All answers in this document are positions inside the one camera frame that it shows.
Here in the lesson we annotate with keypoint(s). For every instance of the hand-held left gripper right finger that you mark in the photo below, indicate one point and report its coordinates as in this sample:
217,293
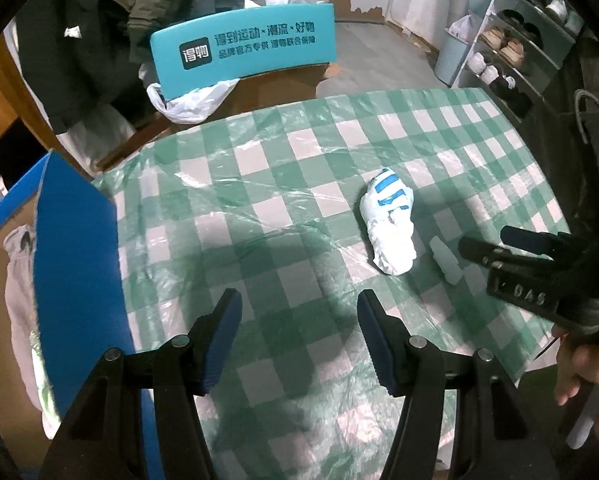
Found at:
377,342

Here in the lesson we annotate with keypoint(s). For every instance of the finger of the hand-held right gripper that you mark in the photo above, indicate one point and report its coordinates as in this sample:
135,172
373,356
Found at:
529,239
484,252

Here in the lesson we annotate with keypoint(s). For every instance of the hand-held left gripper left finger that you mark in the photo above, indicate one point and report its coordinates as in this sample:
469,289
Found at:
223,342

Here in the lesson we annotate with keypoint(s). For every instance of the small translucent white bottle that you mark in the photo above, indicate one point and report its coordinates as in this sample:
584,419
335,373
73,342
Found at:
444,260

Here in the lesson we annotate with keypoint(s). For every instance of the white blue-striped sock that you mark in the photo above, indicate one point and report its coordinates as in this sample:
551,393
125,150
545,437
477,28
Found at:
389,240

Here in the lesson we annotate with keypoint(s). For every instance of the blue cardboard box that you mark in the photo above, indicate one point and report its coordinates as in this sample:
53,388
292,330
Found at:
74,260

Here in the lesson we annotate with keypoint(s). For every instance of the light grey garment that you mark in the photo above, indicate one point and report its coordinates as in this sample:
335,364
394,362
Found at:
22,300

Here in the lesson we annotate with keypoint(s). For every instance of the person's right hand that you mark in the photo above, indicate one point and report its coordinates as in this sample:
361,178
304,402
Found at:
577,365

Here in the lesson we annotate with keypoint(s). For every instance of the dark brown shoe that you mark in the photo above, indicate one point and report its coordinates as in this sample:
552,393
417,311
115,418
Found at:
512,95

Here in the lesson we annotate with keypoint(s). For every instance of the white shoe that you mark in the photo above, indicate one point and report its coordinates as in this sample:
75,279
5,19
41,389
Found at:
490,75
477,63

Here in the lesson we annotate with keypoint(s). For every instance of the white shoe rack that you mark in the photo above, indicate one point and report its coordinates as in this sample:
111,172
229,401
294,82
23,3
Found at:
544,55

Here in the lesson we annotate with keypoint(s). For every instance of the beige shoe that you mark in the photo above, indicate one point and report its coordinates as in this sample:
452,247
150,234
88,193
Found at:
512,51
493,38

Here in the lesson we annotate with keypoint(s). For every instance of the green checked tablecloth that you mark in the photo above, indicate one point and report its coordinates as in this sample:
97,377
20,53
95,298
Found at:
279,160

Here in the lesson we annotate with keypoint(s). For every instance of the light blue bin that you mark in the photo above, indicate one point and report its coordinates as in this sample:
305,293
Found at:
452,60

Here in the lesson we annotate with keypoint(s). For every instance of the small white bag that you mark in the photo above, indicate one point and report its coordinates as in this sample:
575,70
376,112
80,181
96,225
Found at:
460,27

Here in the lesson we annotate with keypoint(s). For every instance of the white plastic bag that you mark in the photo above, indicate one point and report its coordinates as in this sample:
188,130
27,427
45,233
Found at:
194,105

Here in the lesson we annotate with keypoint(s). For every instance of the white cloth bundle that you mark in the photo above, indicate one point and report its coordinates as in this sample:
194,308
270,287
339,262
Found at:
94,140

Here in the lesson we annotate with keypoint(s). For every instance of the flat brown cardboard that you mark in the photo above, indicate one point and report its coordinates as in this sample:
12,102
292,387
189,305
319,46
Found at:
279,85

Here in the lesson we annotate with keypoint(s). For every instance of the teal box with text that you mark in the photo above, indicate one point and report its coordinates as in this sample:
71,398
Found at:
169,80

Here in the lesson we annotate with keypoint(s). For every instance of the black hanging jacket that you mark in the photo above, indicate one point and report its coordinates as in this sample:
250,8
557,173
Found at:
79,60

